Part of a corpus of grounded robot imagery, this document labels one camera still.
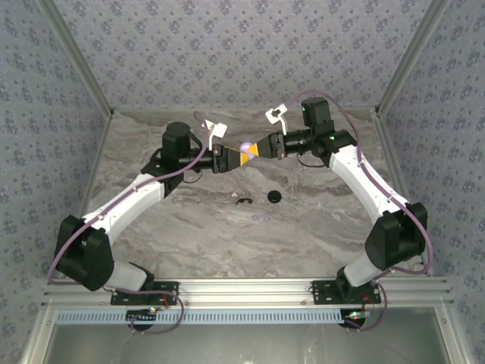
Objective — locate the aluminium corner post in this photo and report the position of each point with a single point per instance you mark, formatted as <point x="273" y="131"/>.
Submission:
<point x="83" y="64"/>
<point x="405" y="64"/>

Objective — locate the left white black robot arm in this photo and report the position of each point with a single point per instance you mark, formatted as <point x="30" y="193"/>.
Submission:
<point x="129" y="204"/>

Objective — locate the aluminium table side rail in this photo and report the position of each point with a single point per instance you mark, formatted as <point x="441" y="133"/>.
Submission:
<point x="94" y="170"/>
<point x="395" y="170"/>

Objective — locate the grey metal lower tray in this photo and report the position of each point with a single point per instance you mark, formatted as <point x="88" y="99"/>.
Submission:
<point x="246" y="345"/>

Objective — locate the small black LED adapter board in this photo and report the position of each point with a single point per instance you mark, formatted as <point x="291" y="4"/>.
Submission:
<point x="354" y="321"/>
<point x="140" y="315"/>

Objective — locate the long aluminium base rail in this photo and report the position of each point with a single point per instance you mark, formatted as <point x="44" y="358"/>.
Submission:
<point x="246" y="290"/>

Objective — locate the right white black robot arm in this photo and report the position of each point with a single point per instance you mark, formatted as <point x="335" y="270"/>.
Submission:
<point x="363" y="178"/>

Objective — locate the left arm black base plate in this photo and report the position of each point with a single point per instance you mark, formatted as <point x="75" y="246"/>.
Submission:
<point x="163" y="286"/>

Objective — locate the black round earbud charging case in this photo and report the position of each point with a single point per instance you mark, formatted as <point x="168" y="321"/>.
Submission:
<point x="274" y="196"/>

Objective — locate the small black earbud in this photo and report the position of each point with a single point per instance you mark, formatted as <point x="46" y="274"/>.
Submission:
<point x="244" y="200"/>

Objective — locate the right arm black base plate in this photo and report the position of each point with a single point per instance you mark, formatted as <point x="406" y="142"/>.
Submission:
<point x="322" y="294"/>

